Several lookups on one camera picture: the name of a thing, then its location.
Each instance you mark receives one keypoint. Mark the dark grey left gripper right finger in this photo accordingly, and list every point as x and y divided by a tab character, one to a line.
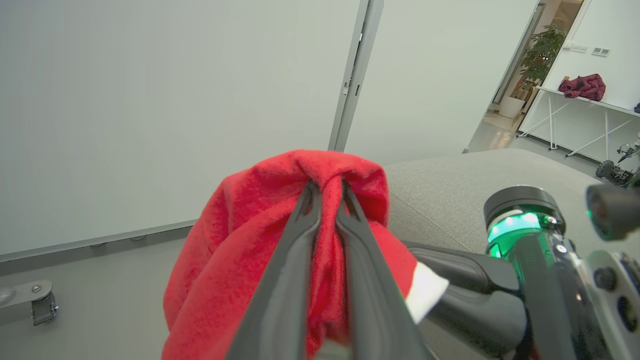
372	300

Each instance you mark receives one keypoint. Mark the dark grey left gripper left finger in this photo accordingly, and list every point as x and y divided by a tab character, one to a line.
280	295

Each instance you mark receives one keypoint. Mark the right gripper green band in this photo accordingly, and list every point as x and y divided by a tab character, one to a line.
560	300

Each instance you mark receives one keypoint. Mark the red garment with white cuff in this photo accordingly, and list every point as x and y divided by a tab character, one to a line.
225	250

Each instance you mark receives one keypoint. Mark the black wheeled robot base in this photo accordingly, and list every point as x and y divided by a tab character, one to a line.
617	167

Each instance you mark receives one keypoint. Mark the maroon clothing pile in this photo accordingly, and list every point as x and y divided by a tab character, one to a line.
584	87

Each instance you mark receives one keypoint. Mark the grey fabric sofa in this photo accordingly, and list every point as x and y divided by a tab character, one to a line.
450	200

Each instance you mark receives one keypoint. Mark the white plant pot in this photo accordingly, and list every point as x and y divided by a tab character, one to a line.
511	107

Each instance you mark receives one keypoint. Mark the white folding table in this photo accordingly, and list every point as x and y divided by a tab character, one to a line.
590	107

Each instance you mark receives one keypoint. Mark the green potted plant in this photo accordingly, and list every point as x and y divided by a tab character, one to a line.
542	55

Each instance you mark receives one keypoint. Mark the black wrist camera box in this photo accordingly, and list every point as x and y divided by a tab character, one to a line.
616	210

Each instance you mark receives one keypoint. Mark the grey metal door frame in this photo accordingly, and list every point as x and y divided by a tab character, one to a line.
355	75

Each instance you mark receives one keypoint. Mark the grey metal caster bracket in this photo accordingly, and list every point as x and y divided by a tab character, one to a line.
35	300

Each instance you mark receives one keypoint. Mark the white wall switch panel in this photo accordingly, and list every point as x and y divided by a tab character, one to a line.
579	48

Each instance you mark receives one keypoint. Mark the grey wall control panel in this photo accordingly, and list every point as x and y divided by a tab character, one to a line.
600	51

